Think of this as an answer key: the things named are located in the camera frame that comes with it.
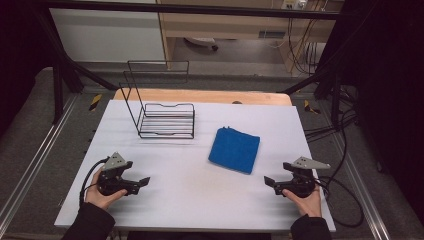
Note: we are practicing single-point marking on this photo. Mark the white power strip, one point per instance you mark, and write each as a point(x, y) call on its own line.
point(294, 4)

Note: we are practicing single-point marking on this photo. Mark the black frame stand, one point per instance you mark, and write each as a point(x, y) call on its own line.
point(58, 76)
point(335, 96)

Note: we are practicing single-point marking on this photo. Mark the blue towel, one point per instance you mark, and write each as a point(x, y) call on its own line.
point(235, 150)

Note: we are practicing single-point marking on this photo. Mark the light wooden desk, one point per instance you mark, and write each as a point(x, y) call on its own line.
point(233, 25)

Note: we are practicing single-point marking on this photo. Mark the black frame crossbar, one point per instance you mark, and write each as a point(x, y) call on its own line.
point(200, 9)

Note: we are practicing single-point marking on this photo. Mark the white cabinet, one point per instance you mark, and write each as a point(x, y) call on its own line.
point(106, 35)

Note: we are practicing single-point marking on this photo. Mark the wooden table board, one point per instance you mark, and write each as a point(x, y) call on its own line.
point(206, 96)

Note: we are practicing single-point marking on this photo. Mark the person's right hand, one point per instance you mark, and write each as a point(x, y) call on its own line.
point(308, 205)

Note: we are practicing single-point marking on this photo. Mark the white chair base with caster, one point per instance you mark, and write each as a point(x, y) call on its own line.
point(200, 41)

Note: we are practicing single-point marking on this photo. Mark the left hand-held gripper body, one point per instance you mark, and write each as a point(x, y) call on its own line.
point(111, 173)

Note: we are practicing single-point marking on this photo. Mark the dark curtain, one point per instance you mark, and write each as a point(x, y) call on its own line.
point(20, 60)
point(390, 83)

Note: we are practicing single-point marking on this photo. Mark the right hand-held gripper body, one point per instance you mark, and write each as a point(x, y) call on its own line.
point(301, 180)

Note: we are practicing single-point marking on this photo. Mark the person's left hand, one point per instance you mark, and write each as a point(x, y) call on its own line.
point(100, 198)

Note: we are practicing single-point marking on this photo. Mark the aluminium rail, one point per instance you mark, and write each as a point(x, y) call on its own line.
point(36, 156)
point(361, 186)

